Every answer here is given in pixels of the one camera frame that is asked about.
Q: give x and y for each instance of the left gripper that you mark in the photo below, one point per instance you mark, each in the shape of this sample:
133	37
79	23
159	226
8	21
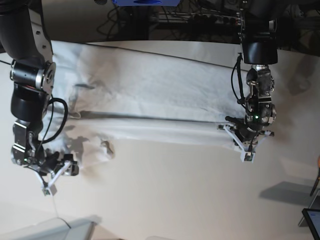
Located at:
246	136

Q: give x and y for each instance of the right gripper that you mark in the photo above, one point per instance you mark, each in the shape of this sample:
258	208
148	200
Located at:
51	168

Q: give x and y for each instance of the white T-shirt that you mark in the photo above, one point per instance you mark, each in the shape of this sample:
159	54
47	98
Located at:
115	93

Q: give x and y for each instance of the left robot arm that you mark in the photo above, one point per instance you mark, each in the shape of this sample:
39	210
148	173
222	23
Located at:
258	51

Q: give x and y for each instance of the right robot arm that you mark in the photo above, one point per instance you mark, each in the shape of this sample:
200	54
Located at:
24	38

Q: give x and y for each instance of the computer monitor screen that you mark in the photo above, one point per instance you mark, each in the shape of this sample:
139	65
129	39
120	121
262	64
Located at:
312	218

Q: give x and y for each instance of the black power strip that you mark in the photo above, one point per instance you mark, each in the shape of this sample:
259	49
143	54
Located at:
197	18

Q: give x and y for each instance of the blue box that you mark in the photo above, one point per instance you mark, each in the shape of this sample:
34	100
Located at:
166	3

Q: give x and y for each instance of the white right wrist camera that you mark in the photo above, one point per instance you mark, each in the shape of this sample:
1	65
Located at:
49	190

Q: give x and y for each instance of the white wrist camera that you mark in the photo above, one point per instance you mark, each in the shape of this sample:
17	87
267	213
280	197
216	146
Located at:
247	156
49	190

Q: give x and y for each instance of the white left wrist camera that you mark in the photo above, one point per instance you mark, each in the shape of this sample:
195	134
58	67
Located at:
247	156

